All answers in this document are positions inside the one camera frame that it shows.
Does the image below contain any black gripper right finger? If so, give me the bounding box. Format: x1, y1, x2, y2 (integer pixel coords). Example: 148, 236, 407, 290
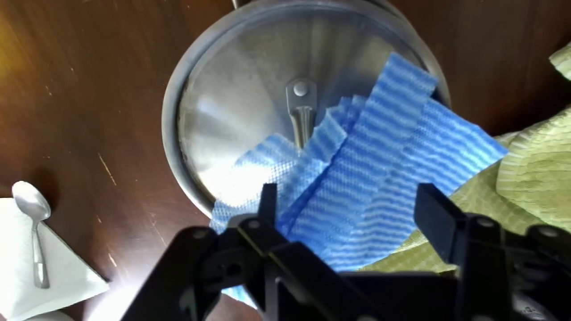
412, 183, 571, 321

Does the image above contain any silver spoon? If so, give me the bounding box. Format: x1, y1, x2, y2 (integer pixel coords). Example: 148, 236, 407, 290
10, 179, 55, 293

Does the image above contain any blue striped towel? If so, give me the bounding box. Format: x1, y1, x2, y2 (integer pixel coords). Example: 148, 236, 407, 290
207, 53, 508, 311

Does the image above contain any green towel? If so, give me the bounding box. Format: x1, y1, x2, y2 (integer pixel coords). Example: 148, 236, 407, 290
360, 40, 571, 277

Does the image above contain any white napkin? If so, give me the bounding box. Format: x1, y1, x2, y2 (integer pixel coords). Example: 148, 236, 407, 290
0, 197, 112, 321

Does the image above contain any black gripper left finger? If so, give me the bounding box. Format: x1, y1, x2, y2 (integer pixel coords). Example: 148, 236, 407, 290
119, 183, 371, 321

